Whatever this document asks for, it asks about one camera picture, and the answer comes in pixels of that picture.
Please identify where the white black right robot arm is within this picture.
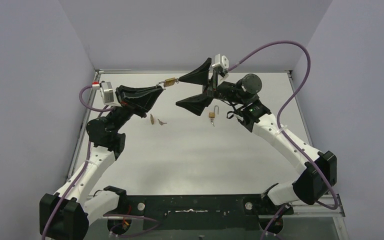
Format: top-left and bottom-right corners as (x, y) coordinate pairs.
(176, 58), (337, 214)

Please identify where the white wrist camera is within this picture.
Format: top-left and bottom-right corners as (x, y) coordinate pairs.
(91, 81), (115, 105)
(211, 54), (230, 78)

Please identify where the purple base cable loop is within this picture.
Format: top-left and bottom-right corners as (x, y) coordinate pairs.
(107, 213), (161, 239)

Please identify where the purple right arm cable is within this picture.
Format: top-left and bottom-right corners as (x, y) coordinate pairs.
(226, 40), (340, 211)

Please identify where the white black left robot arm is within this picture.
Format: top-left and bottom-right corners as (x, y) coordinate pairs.
(39, 82), (165, 240)

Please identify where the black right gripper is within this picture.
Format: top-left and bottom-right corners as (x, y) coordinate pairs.
(176, 59), (247, 116)

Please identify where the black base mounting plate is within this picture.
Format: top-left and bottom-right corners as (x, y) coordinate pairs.
(116, 194), (280, 231)

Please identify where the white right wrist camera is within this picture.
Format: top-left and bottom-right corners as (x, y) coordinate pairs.
(211, 54), (230, 78)

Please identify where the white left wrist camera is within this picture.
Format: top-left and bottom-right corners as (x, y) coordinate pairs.
(91, 81), (115, 105)

